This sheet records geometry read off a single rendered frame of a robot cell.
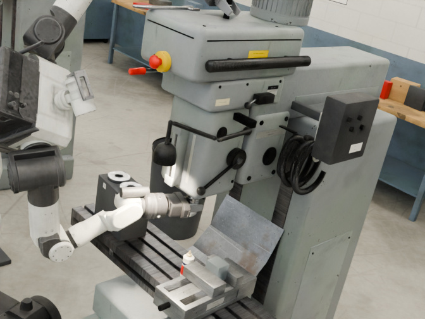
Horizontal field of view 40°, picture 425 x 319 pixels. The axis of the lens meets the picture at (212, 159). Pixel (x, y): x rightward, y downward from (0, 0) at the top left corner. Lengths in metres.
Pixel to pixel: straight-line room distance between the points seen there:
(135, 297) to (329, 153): 0.86
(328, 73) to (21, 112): 1.08
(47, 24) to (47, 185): 0.48
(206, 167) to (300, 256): 0.64
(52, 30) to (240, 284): 1.03
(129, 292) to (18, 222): 2.18
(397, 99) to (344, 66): 3.50
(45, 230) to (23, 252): 2.12
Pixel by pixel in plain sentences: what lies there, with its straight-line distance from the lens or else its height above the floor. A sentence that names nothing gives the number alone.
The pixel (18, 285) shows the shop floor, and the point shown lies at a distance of 3.66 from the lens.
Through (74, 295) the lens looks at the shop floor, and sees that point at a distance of 3.59.
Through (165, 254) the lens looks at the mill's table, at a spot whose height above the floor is 0.96.
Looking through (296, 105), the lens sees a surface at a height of 1.63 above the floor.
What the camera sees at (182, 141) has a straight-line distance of 1.85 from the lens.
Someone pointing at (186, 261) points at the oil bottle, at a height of 1.03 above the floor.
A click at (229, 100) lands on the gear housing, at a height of 1.67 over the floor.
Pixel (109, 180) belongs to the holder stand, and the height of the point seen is 1.15.
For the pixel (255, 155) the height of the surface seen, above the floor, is 1.45.
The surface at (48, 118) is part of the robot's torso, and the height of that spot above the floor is 1.55.
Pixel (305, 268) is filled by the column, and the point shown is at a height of 0.96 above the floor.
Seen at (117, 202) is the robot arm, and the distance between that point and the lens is 1.98.
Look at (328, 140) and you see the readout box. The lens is 1.86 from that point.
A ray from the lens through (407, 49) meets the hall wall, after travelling 6.22.
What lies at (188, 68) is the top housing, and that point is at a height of 1.77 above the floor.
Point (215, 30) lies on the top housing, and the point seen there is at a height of 1.88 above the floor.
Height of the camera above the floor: 2.18
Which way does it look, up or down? 23 degrees down
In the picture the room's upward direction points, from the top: 11 degrees clockwise
